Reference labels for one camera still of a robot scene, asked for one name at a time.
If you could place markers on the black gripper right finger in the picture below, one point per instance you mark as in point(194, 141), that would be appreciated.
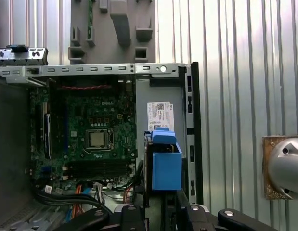
point(195, 219)

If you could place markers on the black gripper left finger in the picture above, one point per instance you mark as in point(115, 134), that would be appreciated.
point(133, 219)

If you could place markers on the hard disk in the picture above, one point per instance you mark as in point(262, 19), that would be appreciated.
point(166, 170)

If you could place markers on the black RAM slot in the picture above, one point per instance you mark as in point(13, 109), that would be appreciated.
point(98, 172)
point(98, 165)

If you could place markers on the metal CPU socket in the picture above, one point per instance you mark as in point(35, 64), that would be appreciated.
point(110, 142)

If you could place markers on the silver CPU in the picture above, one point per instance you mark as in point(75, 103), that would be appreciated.
point(97, 140)

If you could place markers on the black PC case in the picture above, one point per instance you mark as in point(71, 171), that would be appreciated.
point(194, 120)

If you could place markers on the green motherboard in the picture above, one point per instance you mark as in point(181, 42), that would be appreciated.
point(91, 113)

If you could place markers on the black graphics card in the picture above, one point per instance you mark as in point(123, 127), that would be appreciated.
point(48, 137)

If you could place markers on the grey power supply unit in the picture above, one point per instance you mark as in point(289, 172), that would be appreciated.
point(160, 91)

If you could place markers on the white expansion slot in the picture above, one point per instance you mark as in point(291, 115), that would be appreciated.
point(44, 108)

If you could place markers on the grey parts rack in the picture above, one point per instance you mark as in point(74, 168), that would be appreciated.
point(100, 48)

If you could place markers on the green RAM stick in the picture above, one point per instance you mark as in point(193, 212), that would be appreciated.
point(90, 19)

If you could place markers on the brown square base plate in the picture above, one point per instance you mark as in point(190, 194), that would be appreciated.
point(265, 168)

